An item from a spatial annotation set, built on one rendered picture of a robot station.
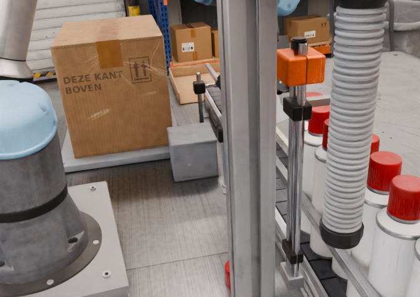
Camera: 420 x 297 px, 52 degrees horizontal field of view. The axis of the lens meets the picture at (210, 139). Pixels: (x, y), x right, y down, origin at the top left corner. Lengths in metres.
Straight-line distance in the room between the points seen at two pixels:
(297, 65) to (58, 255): 0.39
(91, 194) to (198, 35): 3.66
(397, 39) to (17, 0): 2.37
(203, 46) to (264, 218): 3.95
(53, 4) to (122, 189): 3.91
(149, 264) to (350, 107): 0.51
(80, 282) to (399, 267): 0.38
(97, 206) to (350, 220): 0.48
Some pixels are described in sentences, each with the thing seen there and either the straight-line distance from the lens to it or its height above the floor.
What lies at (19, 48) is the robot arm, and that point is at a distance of 0.68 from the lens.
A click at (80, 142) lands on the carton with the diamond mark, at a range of 1.04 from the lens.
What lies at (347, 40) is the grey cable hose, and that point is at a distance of 0.30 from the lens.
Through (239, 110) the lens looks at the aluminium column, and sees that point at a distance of 0.40.
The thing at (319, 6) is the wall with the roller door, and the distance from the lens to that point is 5.72.
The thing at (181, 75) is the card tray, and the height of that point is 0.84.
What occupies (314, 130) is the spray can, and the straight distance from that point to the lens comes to 0.61.
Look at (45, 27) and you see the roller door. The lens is 4.79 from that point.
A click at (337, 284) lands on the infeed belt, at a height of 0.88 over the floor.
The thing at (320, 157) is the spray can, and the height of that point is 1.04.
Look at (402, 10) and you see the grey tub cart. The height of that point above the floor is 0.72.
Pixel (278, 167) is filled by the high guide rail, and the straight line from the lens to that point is 0.71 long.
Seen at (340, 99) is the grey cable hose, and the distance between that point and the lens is 0.31.
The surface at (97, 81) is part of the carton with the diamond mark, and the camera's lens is 0.99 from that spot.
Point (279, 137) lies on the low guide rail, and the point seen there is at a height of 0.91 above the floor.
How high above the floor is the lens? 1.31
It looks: 25 degrees down
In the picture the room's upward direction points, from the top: 4 degrees counter-clockwise
